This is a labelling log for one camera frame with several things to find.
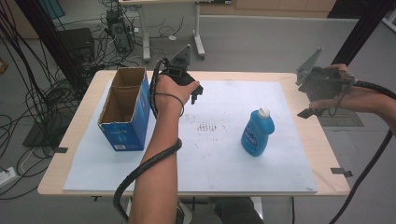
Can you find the white desk frame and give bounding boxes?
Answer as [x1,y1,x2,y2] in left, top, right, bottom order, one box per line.
[119,0,233,63]

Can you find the blue detergent bottle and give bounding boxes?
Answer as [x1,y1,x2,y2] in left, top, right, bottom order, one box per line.
[240,105,276,158]

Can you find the tangle of black floor cables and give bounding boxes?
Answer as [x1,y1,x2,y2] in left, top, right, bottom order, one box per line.
[0,0,188,202]

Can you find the black metal post with foot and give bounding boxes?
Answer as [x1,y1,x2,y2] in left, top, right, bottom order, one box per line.
[331,0,396,67]

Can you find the person's right leg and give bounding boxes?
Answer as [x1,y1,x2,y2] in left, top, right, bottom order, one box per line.
[213,196,265,224]

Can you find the person's right hand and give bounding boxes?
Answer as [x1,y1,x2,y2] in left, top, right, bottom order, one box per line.
[309,63,362,110]

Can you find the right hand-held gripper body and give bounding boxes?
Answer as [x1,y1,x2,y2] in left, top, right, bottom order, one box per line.
[295,47,343,102]

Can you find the person's left hand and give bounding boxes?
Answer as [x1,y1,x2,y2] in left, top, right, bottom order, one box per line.
[153,74,201,118]

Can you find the black corrugated left gripper cable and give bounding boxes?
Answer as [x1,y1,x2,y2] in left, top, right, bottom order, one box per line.
[112,58,183,222]

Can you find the black equipment box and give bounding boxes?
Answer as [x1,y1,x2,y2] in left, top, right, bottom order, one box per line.
[56,27,95,64]

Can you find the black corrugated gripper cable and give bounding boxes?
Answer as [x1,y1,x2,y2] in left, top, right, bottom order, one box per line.
[112,58,183,222]
[328,78,396,224]

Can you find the wooden cabinet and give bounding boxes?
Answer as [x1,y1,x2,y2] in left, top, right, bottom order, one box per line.
[199,0,338,19]

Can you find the computer tower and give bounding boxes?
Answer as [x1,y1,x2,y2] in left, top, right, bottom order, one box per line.
[105,8,135,53]

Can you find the blue cardboard box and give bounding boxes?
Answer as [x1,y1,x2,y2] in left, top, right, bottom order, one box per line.
[97,66,152,152]

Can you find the person's left leg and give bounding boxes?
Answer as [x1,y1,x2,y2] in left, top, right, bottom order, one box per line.
[176,200,194,224]

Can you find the black corrugated right gripper cable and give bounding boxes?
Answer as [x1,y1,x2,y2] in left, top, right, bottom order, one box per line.
[328,78,396,224]

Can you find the person's leg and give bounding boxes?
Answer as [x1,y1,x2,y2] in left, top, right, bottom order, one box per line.
[213,196,265,224]
[176,200,194,224]

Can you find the white table sheet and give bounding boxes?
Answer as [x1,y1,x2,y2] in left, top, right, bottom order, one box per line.
[62,79,318,194]

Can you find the flat black floor board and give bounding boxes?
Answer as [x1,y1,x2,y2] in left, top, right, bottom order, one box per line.
[22,110,74,149]

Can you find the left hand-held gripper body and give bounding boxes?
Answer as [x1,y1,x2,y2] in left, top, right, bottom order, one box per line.
[160,44,194,86]

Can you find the white power strip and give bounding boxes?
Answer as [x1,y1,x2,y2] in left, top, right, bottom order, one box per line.
[0,166,17,189]

